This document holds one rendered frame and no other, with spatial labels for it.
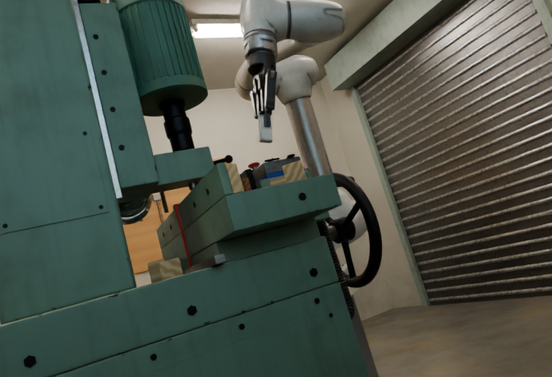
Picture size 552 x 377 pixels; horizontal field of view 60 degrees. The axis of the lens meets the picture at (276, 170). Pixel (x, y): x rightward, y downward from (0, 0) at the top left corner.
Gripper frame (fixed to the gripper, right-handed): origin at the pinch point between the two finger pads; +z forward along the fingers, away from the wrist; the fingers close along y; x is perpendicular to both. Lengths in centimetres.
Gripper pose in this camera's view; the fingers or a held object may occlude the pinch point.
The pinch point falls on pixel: (265, 128)
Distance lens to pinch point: 121.3
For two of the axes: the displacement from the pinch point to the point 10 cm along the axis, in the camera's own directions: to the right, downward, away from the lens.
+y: 4.2, -3.1, -8.5
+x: 9.1, 0.8, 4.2
